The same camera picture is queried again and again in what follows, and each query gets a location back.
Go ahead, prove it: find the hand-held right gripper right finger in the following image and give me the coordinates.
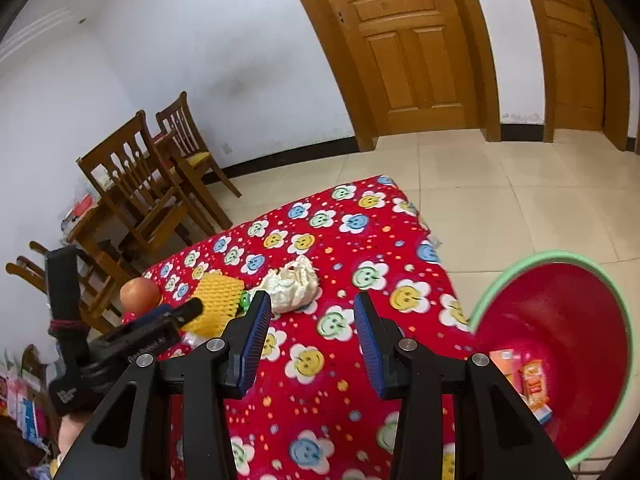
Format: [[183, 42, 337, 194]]
[[353, 291, 573, 480]]

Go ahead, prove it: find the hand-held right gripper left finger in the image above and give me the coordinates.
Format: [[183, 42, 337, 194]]
[[52, 290, 273, 480]]

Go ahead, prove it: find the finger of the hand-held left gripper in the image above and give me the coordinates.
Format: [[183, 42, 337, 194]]
[[169, 297, 205, 332], [131, 304, 174, 329]]

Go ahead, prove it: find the yellow foam fruit net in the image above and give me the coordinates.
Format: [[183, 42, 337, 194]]
[[181, 270, 246, 337]]

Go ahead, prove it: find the white tissue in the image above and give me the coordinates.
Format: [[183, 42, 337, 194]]
[[254, 255, 321, 315]]

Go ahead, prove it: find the orange cardboard box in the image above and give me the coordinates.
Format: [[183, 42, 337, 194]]
[[489, 349, 524, 397]]

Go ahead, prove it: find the orange snack packet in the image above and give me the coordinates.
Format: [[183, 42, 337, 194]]
[[520, 360, 551, 408]]

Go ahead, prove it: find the red bin with green rim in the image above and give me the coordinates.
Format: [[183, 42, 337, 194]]
[[467, 250, 632, 465]]

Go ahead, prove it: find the person's left forearm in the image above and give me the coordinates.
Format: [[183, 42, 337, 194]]
[[56, 410, 99, 466]]

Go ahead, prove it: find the red apple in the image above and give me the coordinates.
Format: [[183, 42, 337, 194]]
[[120, 277, 162, 316]]

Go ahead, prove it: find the clear plastic bag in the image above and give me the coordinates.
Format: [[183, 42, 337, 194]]
[[179, 331, 211, 351]]

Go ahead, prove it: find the dark wooden side chair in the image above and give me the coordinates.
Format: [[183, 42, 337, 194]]
[[5, 241, 127, 335]]

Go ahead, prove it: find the red flower print tablecloth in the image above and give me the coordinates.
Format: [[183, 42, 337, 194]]
[[122, 175, 481, 480]]

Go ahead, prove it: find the pile of colourful packets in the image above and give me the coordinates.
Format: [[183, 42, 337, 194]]
[[0, 350, 52, 453]]

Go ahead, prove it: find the wooden dining table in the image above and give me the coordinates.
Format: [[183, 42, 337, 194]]
[[64, 192, 148, 288]]

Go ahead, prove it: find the tall wooden slat-back chair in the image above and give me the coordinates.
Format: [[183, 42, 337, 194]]
[[76, 110, 223, 257]]

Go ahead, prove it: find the wooden chair with yellow cushion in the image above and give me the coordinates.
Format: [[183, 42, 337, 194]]
[[155, 91, 242, 201]]

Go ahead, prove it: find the wide wooden panel door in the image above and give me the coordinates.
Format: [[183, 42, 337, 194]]
[[279, 0, 502, 152]]

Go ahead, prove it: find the narrow wooden panel door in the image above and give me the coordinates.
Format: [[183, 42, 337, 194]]
[[515, 0, 637, 152]]

